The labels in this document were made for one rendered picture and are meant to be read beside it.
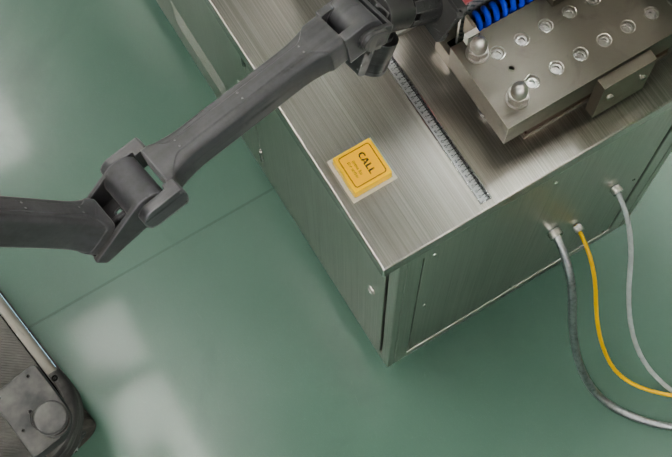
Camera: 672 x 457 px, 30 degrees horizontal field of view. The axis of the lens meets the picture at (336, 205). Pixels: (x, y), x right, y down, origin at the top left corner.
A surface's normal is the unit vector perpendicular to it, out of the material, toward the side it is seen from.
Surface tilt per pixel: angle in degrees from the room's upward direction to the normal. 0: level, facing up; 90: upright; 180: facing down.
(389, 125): 0
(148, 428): 0
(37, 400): 0
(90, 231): 70
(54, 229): 79
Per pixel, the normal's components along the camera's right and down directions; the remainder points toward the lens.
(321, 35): -0.14, -0.43
